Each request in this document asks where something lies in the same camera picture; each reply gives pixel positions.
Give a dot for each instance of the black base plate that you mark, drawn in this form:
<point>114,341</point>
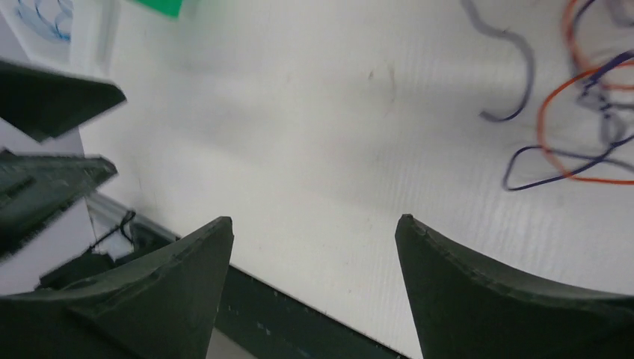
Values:
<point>270,324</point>

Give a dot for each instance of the clear plastic bin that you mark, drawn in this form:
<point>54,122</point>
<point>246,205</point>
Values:
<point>70,36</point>

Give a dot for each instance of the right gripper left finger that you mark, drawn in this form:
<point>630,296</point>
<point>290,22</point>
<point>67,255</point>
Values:
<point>161,305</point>

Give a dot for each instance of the green plastic bin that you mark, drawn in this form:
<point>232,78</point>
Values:
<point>169,8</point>

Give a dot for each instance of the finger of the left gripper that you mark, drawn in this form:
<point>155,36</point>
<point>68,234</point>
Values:
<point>46,105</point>
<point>37,188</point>

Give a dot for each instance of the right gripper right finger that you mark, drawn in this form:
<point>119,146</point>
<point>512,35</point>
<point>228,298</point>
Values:
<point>468,305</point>

